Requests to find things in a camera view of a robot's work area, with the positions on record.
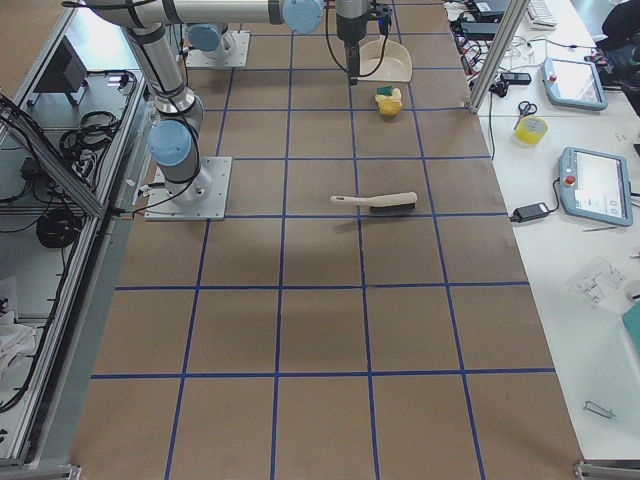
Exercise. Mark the beige plastic dustpan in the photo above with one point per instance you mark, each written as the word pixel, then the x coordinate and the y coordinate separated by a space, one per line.
pixel 390 62

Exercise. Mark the black handled scissors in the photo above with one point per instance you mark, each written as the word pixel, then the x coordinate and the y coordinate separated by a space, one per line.
pixel 527 108

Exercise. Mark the beige hand brush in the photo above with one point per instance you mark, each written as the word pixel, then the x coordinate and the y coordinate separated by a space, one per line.
pixel 380 204

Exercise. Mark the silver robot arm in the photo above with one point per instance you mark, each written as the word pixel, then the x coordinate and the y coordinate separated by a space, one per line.
pixel 143 24
pixel 210 37

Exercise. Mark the white crumpled cloth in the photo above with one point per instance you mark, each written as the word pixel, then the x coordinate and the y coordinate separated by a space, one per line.
pixel 17 340

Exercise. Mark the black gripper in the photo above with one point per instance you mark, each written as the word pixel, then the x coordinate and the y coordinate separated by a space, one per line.
pixel 349 27

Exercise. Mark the orange yellow ball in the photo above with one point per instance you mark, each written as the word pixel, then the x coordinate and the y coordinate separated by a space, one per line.
pixel 390 107

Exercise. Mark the yellow tape roll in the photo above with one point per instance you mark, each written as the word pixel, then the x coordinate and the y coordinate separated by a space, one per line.
pixel 530 130

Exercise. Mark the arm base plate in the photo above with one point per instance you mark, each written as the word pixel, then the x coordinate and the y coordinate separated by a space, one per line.
pixel 236 58
pixel 206 197

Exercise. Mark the near teach pendant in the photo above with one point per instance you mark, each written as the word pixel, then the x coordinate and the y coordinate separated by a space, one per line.
pixel 595 186

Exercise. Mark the green yellow sponge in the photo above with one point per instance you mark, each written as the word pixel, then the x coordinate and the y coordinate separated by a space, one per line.
pixel 385 91

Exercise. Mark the teal folder corner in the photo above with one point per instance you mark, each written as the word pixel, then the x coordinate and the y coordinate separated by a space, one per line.
pixel 631 322

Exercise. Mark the clear plastic bag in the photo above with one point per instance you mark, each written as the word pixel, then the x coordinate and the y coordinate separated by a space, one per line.
pixel 588 281

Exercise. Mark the far teach pendant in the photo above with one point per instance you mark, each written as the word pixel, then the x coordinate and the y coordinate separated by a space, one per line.
pixel 574 84

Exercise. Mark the teach pendant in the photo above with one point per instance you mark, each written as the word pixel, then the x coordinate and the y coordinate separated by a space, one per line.
pixel 574 84
pixel 595 186

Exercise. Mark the black power adapter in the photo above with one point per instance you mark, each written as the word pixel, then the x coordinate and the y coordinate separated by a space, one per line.
pixel 529 213

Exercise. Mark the aluminium frame post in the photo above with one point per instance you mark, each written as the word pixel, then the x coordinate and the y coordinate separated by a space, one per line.
pixel 506 31

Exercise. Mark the black monitor on shelf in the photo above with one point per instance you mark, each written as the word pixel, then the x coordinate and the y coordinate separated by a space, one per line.
pixel 65 74

